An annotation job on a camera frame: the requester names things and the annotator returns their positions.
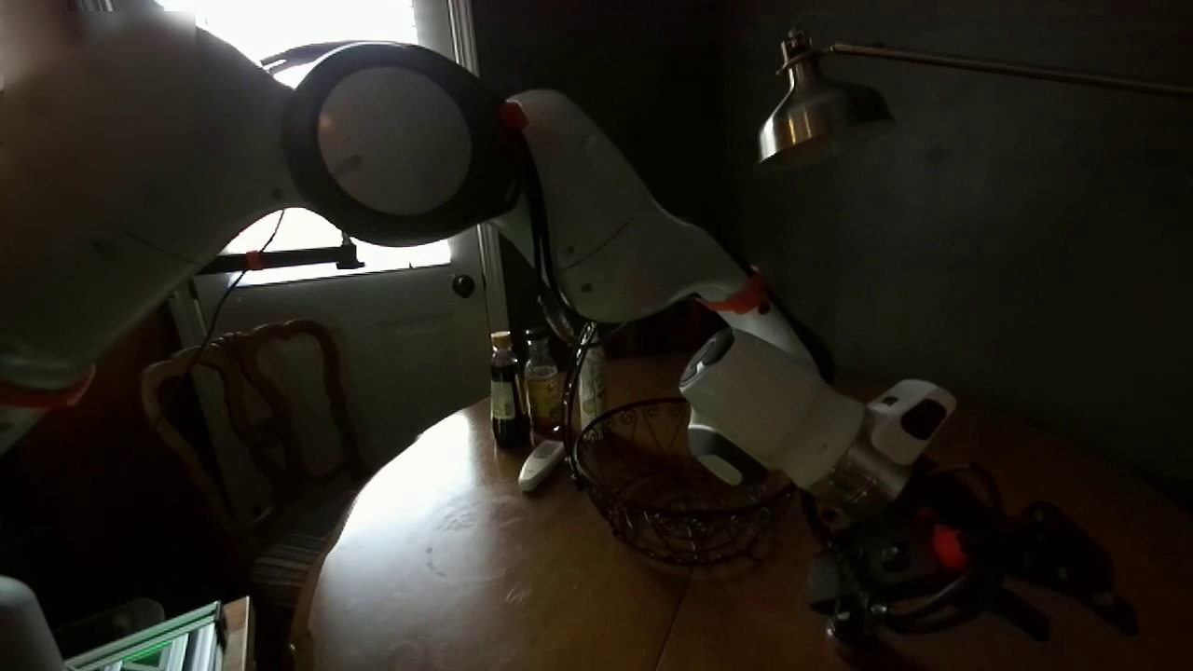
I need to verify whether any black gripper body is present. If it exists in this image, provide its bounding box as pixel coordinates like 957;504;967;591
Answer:
800;483;1000;640

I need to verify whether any white remote control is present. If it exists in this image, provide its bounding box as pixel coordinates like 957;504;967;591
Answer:
513;437;574;500

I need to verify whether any yellow label bottle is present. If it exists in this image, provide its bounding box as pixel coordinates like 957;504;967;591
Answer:
521;324;565;441

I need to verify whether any dark bottle black cap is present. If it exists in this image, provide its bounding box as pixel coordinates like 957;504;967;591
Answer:
486;324;524;456

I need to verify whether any carved wooden chair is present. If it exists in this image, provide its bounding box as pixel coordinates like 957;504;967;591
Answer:
133;318;365;605

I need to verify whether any green and white box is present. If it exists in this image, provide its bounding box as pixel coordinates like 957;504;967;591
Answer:
61;597;260;671

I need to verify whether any pale rounded object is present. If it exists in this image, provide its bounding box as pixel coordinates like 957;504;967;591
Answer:
0;572;68;671

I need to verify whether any dark wire basket with handle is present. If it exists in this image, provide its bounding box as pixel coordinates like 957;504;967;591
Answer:
570;324;800;579

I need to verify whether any black camera stand pole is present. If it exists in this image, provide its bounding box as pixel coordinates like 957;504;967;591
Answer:
197;234;368;278

